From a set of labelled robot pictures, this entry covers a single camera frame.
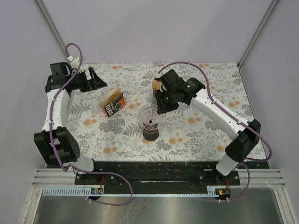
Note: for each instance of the floral table mat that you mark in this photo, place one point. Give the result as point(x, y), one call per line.
point(185, 134)

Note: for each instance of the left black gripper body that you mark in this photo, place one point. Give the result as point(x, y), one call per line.
point(80, 81)

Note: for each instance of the white slotted cable duct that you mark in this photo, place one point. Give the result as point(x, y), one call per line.
point(76, 191)

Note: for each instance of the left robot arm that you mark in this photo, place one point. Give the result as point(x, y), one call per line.
point(55, 142)

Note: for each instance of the clear glass dripper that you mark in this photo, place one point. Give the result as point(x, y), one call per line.
point(149, 117)

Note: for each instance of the orange coffee filter box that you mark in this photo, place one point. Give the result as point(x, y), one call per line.
point(112, 102)

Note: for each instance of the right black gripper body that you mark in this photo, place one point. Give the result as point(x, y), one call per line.
point(166, 101)

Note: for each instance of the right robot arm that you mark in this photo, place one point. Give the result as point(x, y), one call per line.
point(243, 133)

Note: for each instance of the brown paper coffee filter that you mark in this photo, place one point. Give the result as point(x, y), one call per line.
point(156, 85)

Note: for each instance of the red and grey cup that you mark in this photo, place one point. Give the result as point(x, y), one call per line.
point(150, 132)

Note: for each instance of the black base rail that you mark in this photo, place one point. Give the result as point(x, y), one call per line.
point(157, 177)

